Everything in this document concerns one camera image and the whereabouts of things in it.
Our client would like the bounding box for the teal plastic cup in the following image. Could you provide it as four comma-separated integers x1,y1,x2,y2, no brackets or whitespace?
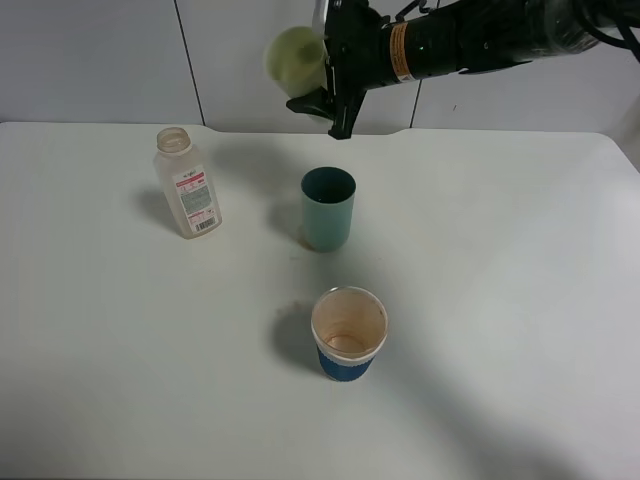
301,166,356,252

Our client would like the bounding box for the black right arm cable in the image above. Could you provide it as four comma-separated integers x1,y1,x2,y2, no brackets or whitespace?
584,0,640,64

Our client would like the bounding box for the paper cup with blue sleeve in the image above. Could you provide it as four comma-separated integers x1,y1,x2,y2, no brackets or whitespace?
310,286,389,382

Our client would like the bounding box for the clear plastic drink bottle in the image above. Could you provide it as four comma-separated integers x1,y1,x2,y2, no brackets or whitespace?
153,127,222,239

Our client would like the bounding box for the pale green plastic cup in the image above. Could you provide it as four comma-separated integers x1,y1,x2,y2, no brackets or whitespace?
263,26,327,99

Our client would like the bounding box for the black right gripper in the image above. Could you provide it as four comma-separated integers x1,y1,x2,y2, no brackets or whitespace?
286,0,393,140

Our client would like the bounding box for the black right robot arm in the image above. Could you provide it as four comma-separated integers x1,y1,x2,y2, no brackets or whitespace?
286,0,639,140

